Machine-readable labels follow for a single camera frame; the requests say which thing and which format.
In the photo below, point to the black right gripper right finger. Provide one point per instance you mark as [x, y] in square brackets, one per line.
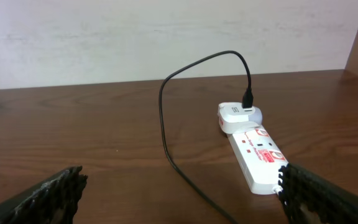
[309, 198]

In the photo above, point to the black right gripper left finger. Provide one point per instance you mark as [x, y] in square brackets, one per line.
[53, 200]

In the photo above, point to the white USB charger adapter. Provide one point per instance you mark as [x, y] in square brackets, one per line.
[233, 118]

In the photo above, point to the white power strip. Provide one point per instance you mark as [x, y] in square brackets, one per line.
[260, 160]

